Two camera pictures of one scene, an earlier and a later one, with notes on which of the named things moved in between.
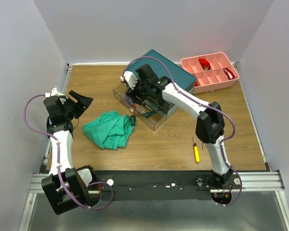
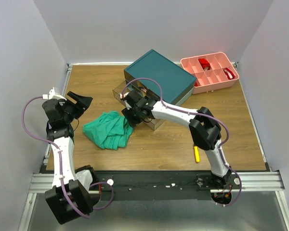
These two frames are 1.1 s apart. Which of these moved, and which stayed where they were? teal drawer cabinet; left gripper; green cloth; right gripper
Moved: right gripper
Stayed: teal drawer cabinet; left gripper; green cloth
